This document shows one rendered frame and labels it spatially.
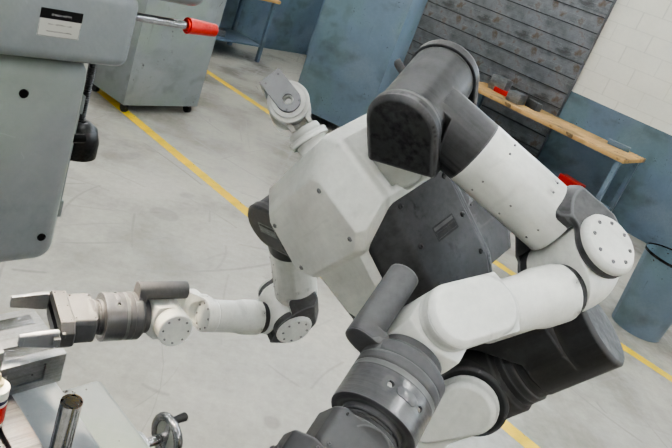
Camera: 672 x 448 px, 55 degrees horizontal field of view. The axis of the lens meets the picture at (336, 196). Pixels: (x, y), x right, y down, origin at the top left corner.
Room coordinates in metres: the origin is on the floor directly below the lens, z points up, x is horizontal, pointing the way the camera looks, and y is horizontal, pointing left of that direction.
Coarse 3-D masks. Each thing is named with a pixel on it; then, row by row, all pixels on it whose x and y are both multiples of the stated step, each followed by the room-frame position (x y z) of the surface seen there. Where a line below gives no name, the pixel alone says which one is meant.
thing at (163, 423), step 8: (160, 416) 1.25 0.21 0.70; (168, 416) 1.24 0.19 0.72; (176, 416) 1.25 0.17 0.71; (184, 416) 1.26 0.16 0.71; (152, 424) 1.26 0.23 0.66; (160, 424) 1.25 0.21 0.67; (168, 424) 1.23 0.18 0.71; (176, 424) 1.23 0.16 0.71; (152, 432) 1.25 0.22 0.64; (160, 432) 1.25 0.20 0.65; (168, 432) 1.23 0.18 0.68; (176, 432) 1.21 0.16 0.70; (152, 440) 1.20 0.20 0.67; (160, 440) 1.21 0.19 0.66; (168, 440) 1.23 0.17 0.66; (176, 440) 1.21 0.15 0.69
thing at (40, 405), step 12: (48, 384) 1.03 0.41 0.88; (24, 396) 0.98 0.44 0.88; (36, 396) 0.99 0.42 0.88; (48, 396) 1.00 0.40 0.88; (60, 396) 1.01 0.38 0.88; (24, 408) 0.95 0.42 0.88; (36, 408) 0.96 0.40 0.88; (48, 408) 0.97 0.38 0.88; (36, 420) 0.94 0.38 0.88; (48, 420) 0.95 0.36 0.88; (36, 432) 0.91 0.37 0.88; (48, 432) 0.92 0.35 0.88; (84, 432) 0.95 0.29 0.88; (48, 444) 0.89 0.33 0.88; (84, 444) 0.92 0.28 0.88; (96, 444) 0.93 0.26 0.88
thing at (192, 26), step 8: (144, 16) 0.86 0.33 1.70; (152, 16) 0.87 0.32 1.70; (160, 16) 0.88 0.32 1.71; (160, 24) 0.88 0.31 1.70; (168, 24) 0.89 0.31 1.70; (176, 24) 0.90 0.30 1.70; (184, 24) 0.91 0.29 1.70; (192, 24) 0.91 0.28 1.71; (200, 24) 0.93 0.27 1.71; (208, 24) 0.94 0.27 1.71; (184, 32) 0.92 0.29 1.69; (192, 32) 0.92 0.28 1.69; (200, 32) 0.93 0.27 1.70; (208, 32) 0.94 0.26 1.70; (216, 32) 0.95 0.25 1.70
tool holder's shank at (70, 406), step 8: (64, 400) 0.55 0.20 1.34; (72, 400) 0.55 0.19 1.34; (80, 400) 0.55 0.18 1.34; (64, 408) 0.54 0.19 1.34; (72, 408) 0.54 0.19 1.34; (80, 408) 0.55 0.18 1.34; (56, 416) 0.55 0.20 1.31; (64, 416) 0.54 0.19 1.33; (72, 416) 0.54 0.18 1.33; (56, 424) 0.54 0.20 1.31; (64, 424) 0.54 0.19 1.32; (72, 424) 0.54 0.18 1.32; (56, 432) 0.54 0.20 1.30; (64, 432) 0.54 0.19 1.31; (72, 432) 0.54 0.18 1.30; (56, 440) 0.54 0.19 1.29; (64, 440) 0.54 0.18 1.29; (72, 440) 0.55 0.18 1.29
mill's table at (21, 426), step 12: (12, 396) 0.89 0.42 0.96; (12, 408) 0.87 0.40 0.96; (12, 420) 0.84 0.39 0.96; (24, 420) 0.85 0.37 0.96; (0, 432) 0.82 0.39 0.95; (12, 432) 0.82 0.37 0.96; (24, 432) 0.83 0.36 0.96; (0, 444) 0.80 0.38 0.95; (12, 444) 0.80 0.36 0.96; (24, 444) 0.81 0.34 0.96; (36, 444) 0.81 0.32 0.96
